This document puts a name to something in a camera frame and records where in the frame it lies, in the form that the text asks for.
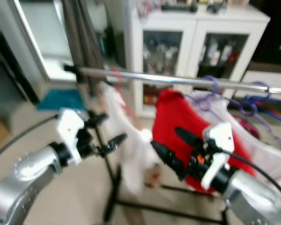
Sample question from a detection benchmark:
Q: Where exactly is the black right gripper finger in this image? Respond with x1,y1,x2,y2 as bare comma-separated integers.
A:
174,127,203,149
152,140,188,181

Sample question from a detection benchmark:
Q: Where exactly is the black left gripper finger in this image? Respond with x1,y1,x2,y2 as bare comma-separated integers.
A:
102,133,129,157
86,113,110,129

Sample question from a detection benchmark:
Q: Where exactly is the purple plastic hanger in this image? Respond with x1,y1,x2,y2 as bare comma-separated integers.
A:
229,81,281,153
188,74,223,113

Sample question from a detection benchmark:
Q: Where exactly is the white shirt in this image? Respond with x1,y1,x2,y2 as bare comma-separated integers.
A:
97,81,165,196

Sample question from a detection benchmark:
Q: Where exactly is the red shirt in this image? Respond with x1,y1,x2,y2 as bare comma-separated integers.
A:
152,88,257,194

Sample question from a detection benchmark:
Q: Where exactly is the teal floor mat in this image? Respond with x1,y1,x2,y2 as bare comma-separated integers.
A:
37,88,81,112

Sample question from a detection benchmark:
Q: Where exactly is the dark grey curtain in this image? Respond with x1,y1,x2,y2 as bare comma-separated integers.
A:
63,0,113,85

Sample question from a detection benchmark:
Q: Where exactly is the white glass-door cabinet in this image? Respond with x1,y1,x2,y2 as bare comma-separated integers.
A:
123,4,271,119

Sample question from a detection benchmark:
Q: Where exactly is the grey framed glass door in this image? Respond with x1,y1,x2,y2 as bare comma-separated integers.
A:
0,0,82,92

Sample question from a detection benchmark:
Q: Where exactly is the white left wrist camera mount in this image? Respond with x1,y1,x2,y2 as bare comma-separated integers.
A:
57,108,86,167

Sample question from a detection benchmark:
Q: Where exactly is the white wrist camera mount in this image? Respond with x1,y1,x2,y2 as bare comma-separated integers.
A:
57,108,86,167
200,122,235,190

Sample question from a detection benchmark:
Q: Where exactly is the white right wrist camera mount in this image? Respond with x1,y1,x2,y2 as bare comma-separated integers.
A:
200,122,235,190

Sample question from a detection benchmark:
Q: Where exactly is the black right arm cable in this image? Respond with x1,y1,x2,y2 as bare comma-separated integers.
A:
219,147,281,189

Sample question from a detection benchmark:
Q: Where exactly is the black clothes rack frame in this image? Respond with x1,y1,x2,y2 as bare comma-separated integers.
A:
93,124,231,225

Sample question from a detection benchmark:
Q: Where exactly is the silver metal clothes rail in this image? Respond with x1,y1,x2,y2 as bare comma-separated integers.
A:
64,65,281,96

